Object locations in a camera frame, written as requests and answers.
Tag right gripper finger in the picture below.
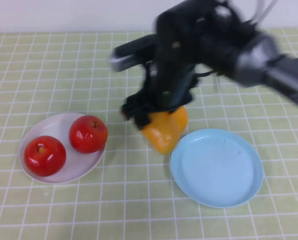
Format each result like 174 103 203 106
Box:
121 97 152 130
169 102 190 116

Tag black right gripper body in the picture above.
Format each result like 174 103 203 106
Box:
128 59 199 112

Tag red apple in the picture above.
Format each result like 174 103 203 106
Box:
23 135 67 178
68 114 109 155

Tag light blue round plate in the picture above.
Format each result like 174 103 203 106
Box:
169 128 264 208

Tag white round plate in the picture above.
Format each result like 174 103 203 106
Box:
18 112 107 185

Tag green checkered tablecloth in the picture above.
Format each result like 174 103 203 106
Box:
0 27 298 240

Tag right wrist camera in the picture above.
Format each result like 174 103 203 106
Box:
109 34 162 74

